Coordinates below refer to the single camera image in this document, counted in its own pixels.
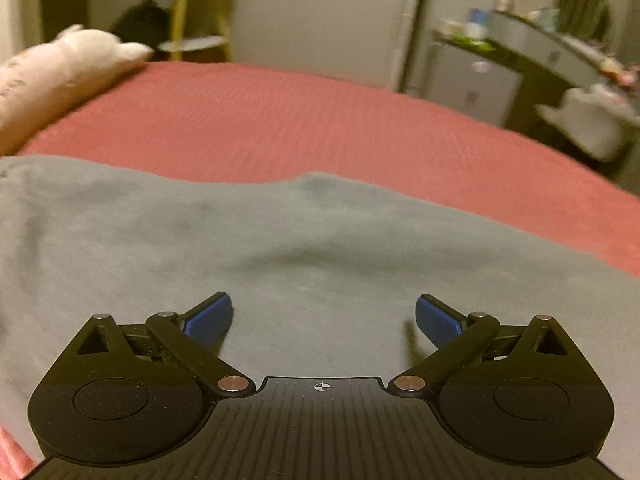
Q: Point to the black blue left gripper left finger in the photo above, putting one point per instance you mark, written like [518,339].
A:
[125,393]

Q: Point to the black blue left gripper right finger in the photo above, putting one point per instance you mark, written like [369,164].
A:
[524,395]

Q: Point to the grey sweatpants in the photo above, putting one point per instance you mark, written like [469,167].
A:
[323,273]

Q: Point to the grey upholstered chair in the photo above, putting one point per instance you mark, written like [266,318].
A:
[599,122]

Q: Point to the pink ribbed bedspread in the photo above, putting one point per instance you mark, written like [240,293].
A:
[238,124]

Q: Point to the grey drawer cabinet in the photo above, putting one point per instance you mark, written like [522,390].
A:
[478,84]

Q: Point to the pink plush pillow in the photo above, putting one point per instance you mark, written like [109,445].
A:
[44,82]

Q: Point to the grey vanity desk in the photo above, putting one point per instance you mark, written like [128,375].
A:
[567,57]

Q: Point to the green item on cabinet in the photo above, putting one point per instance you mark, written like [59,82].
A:
[469,43]

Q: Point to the white blue container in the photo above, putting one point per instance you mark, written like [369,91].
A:
[476,24]

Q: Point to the black bag on floor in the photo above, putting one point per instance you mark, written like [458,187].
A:
[145,23]

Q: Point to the round vanity mirror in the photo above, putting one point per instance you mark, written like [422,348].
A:
[586,20]

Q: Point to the yellow white side table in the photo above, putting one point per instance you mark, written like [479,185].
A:
[199,30]

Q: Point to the white door frame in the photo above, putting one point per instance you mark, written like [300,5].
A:
[410,11]

